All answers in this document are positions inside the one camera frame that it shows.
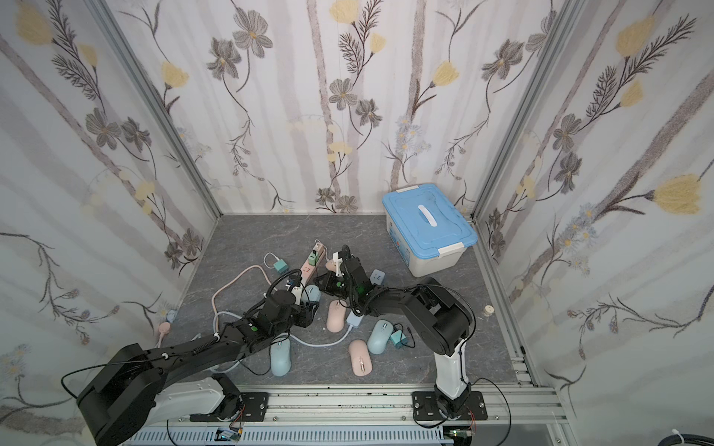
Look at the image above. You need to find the blue power strip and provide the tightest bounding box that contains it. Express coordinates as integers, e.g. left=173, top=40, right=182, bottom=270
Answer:
left=345, top=269, right=386, bottom=327

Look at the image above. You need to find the pink power strip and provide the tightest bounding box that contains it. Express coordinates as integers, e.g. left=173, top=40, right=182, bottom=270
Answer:
left=292, top=240, right=327, bottom=302

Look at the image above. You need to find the teal USB charger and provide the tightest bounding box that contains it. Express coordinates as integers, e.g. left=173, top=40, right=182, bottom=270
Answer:
left=273, top=259, right=289, bottom=274

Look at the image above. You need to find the black USB cable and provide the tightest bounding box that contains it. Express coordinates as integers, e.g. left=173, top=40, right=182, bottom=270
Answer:
left=392, top=322, right=417, bottom=349

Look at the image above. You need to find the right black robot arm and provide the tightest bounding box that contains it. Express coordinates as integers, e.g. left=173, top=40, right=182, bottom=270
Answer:
left=316, top=245, right=476, bottom=419

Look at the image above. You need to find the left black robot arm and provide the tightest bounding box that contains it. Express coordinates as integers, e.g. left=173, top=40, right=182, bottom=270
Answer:
left=76, top=290, right=320, bottom=445

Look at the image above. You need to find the pink mouse near strip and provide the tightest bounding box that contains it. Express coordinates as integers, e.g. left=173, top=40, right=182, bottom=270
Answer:
left=325, top=299, right=347, bottom=334

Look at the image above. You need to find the blue mouse middle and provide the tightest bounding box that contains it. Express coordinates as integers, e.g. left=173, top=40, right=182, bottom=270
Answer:
left=301, top=284, right=322, bottom=304

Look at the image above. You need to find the blue mouse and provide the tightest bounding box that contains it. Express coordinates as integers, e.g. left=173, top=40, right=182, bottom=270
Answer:
left=367, top=320, right=393, bottom=355
left=270, top=339, right=292, bottom=377
left=301, top=284, right=322, bottom=304

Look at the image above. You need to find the blue mouse front left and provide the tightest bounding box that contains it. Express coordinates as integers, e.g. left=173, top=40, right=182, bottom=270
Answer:
left=270, top=339, right=292, bottom=377

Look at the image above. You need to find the blue mouse right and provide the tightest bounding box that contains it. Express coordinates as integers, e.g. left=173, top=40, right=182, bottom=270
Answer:
left=367, top=320, right=393, bottom=355

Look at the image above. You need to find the pink mouse front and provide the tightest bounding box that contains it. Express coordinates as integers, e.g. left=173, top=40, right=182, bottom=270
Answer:
left=348, top=339, right=373, bottom=376

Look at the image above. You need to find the blue lid storage box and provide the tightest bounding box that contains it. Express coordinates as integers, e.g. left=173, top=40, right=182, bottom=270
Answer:
left=382, top=183, right=478, bottom=278

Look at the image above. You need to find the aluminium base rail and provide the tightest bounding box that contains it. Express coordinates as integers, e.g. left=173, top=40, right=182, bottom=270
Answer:
left=124, top=382, right=577, bottom=445

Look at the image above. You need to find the pink power strip cable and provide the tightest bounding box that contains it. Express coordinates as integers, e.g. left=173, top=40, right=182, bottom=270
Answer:
left=152, top=264, right=274, bottom=347

